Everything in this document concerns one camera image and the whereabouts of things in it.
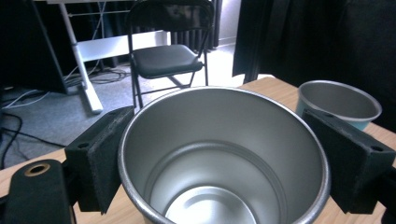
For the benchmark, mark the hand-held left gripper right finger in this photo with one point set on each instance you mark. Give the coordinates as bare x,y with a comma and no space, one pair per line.
345,158

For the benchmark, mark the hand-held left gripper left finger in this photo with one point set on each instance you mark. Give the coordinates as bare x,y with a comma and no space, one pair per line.
96,155

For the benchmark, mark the brown metal cup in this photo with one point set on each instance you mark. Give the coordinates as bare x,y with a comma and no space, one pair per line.
218,155

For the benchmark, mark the teal metal cup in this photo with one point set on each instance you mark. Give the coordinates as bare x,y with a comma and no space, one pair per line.
336,99

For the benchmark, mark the black folding chair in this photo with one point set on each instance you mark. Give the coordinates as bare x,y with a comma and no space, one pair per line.
165,59

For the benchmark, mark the black cloth screen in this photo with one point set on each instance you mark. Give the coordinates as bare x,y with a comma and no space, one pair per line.
311,40

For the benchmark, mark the dark cabinet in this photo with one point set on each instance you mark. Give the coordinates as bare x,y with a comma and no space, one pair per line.
28,46

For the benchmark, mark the white desk frame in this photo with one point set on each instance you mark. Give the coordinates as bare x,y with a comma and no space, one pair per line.
87,62

